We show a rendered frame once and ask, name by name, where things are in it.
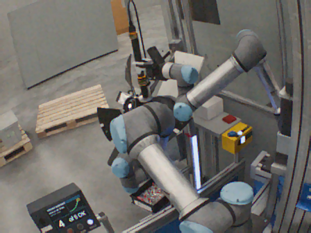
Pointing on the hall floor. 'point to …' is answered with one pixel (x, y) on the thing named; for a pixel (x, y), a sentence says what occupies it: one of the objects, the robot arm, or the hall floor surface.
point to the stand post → (189, 150)
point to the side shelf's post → (214, 155)
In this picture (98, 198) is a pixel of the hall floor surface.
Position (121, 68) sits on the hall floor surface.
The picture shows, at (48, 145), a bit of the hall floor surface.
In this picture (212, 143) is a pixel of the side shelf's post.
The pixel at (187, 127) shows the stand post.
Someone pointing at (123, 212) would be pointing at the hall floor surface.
